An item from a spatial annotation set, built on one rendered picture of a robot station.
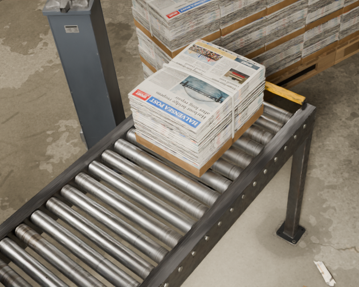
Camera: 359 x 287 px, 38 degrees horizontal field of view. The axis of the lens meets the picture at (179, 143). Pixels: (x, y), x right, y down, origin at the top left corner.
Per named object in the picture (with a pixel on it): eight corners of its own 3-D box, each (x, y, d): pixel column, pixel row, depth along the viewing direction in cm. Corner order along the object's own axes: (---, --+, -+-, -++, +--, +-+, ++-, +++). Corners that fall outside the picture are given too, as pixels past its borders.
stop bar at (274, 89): (212, 61, 212) (212, 57, 210) (307, 101, 191) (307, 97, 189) (208, 65, 210) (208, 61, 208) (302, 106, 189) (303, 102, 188)
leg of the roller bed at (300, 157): (288, 224, 248) (301, 124, 199) (298, 230, 246) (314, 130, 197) (282, 233, 246) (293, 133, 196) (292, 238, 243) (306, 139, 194)
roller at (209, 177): (133, 133, 194) (131, 123, 190) (237, 190, 171) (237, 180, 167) (124, 141, 191) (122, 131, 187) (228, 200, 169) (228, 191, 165)
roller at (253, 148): (166, 104, 203) (165, 94, 200) (268, 154, 181) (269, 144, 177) (158, 111, 201) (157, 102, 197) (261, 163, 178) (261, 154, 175)
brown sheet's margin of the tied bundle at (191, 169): (164, 116, 190) (163, 107, 187) (228, 149, 176) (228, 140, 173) (135, 142, 182) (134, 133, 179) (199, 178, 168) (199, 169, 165)
